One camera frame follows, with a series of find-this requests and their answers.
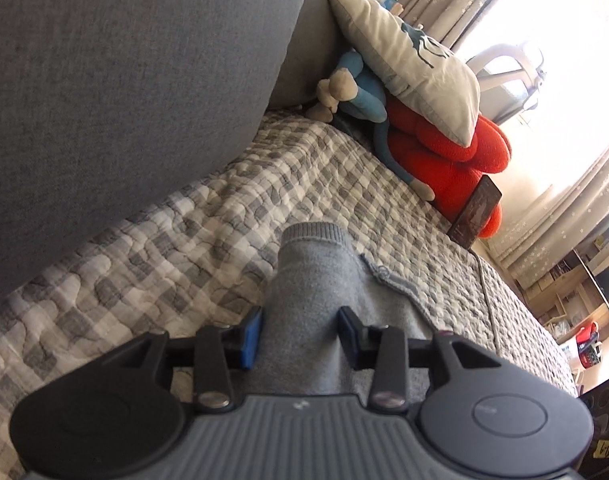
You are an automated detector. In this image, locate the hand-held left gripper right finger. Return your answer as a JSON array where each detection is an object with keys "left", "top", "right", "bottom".
[{"left": 337, "top": 306, "right": 490, "bottom": 411}]

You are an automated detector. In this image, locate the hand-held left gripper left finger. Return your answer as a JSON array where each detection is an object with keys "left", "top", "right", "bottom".
[{"left": 99, "top": 306, "right": 264, "bottom": 411}]

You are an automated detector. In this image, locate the grey knitted sweater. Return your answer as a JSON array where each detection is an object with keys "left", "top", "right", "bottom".
[{"left": 234, "top": 221, "right": 435, "bottom": 401}]

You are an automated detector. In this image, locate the grey checked quilted blanket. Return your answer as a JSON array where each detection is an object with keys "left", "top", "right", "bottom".
[{"left": 0, "top": 107, "right": 580, "bottom": 480}]

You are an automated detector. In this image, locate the red flower-shaped cushion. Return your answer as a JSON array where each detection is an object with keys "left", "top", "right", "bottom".
[{"left": 381, "top": 95, "right": 512, "bottom": 238}]

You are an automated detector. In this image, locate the wooden desk with shelves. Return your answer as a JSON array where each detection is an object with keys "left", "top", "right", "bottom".
[{"left": 514, "top": 230, "right": 609, "bottom": 346}]

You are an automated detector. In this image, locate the grey star curtain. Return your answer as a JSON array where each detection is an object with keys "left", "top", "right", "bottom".
[
  {"left": 487, "top": 145, "right": 609, "bottom": 281},
  {"left": 399, "top": 0, "right": 525, "bottom": 48}
]

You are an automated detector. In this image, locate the blue plush toy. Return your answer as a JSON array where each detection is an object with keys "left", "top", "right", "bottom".
[{"left": 304, "top": 50, "right": 435, "bottom": 203}]

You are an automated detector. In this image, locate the white shopping bag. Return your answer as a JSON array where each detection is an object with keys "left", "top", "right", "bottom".
[{"left": 574, "top": 322, "right": 605, "bottom": 368}]

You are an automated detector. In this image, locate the white printed pillow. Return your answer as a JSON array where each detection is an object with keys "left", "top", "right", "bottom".
[{"left": 327, "top": 0, "right": 481, "bottom": 148}]

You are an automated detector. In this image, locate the black speaker box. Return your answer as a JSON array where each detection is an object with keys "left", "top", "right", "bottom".
[{"left": 577, "top": 377, "right": 609, "bottom": 480}]

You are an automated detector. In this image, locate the white office chair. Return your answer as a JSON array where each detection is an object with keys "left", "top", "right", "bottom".
[{"left": 464, "top": 42, "right": 547, "bottom": 128}]

